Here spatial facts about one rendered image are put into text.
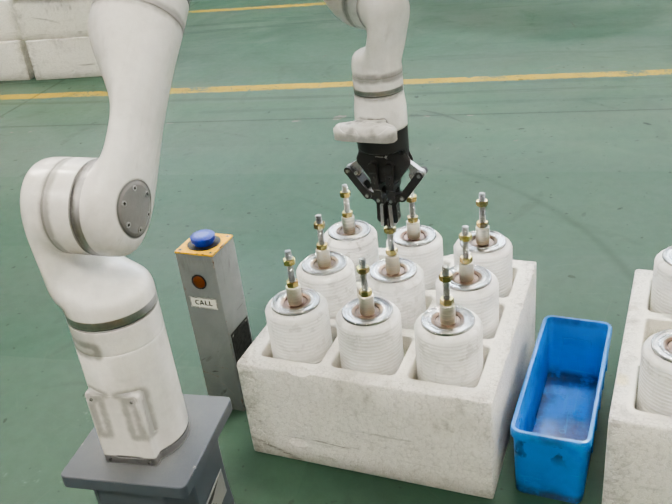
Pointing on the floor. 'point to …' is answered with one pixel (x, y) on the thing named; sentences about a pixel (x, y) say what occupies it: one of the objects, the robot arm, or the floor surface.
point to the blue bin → (560, 407)
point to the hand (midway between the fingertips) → (388, 212)
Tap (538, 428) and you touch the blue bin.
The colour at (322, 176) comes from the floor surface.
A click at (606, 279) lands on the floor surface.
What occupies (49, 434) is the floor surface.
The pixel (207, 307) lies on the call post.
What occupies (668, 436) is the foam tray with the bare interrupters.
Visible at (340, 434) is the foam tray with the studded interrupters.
